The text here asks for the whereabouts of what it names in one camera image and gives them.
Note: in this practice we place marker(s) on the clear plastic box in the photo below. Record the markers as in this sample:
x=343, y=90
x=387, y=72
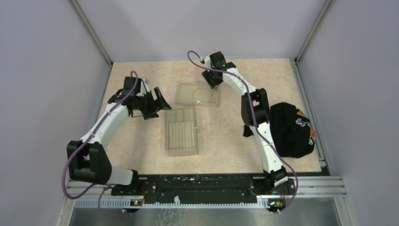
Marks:
x=181, y=129

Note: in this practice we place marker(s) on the black cloth with print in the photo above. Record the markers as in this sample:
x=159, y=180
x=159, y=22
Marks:
x=291, y=132

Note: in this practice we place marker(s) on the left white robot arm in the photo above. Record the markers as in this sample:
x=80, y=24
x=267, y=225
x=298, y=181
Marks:
x=87, y=157

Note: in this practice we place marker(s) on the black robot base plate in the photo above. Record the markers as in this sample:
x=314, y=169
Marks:
x=236, y=188

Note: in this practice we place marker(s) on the silver wire bangle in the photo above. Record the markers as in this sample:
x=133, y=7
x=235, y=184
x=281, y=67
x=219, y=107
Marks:
x=202, y=95

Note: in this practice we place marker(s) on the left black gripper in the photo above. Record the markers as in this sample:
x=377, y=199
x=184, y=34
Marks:
x=151, y=112

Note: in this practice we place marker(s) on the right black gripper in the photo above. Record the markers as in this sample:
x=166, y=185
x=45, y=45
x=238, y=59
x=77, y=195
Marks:
x=206, y=75

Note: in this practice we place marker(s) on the white slotted cable duct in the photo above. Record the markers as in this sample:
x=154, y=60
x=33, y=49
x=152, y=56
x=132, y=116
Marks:
x=129, y=203

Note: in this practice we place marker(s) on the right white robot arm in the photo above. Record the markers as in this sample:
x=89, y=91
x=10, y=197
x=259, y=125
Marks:
x=254, y=112

